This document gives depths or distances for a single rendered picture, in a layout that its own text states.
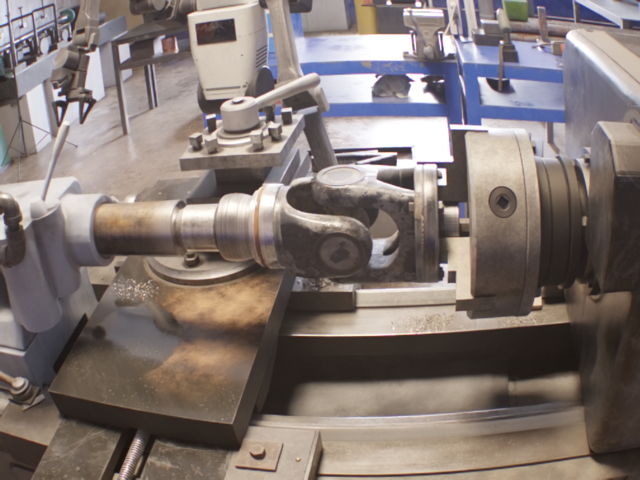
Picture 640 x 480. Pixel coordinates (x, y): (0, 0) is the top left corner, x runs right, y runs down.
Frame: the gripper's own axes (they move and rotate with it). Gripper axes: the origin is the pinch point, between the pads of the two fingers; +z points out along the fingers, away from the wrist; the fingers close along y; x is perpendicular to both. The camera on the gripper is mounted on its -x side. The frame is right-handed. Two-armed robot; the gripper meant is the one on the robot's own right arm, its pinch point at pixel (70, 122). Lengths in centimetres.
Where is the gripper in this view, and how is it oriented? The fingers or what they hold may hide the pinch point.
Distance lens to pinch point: 172.0
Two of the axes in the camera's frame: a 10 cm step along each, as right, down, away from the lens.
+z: -0.6, 10.0, 0.1
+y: 9.4, 0.6, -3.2
